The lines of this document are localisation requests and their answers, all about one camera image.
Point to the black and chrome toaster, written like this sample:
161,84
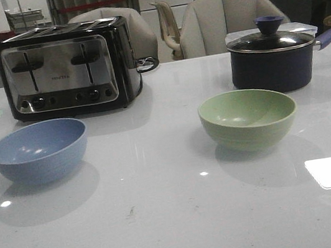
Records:
69,70

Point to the beige plastic chair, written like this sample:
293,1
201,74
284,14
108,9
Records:
169,29

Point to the beige armchair left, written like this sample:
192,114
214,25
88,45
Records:
142,38

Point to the dark blue saucepan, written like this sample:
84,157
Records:
282,71

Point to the beige armchair right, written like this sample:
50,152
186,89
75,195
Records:
207,22

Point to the beige armchair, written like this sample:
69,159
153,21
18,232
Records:
142,38
207,22

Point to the glass pot lid blue knob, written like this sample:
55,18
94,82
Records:
269,38

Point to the blue bowl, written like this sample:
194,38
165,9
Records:
43,152

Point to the clear plastic container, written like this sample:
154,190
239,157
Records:
290,27

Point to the green bowl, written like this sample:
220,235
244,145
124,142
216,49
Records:
247,120

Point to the red bin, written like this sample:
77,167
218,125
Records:
6,35

